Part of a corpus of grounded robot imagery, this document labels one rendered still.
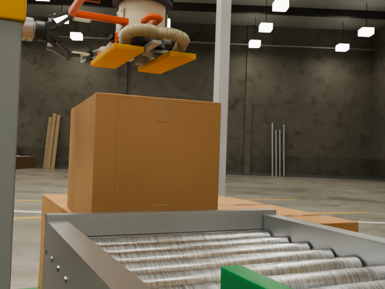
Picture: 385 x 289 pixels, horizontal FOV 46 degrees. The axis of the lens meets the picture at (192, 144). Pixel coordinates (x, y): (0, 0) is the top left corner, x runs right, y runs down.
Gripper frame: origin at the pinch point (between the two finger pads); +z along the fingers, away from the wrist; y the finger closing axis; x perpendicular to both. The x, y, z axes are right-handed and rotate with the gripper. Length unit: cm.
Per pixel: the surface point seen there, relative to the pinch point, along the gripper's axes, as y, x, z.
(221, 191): 83, -242, 199
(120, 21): 0.7, 31.3, 4.5
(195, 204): 61, 56, 24
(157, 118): 35, 55, 11
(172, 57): 13.0, 42.1, 20.2
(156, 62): 13.0, 29.5, 19.0
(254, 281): 59, 143, -11
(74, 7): 1.1, 39.3, -12.6
